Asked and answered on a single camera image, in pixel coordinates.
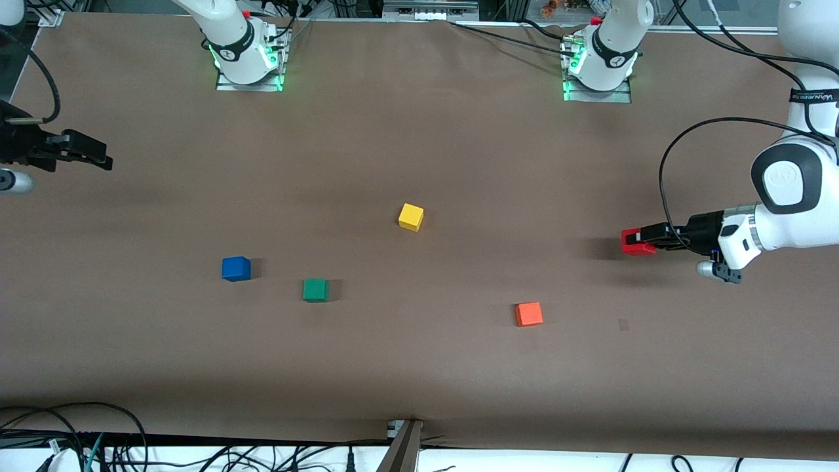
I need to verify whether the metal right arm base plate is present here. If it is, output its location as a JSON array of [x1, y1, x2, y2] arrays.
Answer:
[[216, 29, 285, 93]]

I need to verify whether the teal floor cable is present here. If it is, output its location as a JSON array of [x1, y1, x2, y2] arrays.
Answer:
[[83, 432, 106, 472]]

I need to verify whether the long black base cable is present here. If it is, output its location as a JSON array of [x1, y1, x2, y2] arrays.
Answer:
[[448, 20, 572, 57]]

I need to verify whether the blue wooden cube block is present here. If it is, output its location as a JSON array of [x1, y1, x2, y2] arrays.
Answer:
[[222, 256, 252, 283]]

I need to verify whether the grey metal power strip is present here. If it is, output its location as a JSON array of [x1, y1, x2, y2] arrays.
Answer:
[[383, 0, 480, 21]]

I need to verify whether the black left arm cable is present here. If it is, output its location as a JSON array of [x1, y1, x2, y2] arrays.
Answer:
[[658, 0, 839, 245]]

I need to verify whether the black looped floor cable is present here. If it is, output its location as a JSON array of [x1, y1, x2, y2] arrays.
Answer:
[[0, 401, 149, 472]]

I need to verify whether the red wooden cube block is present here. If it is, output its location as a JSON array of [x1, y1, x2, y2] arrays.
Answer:
[[621, 227, 659, 256]]

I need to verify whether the yellow wooden cube block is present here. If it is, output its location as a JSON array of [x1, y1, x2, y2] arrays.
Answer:
[[398, 203, 425, 233]]

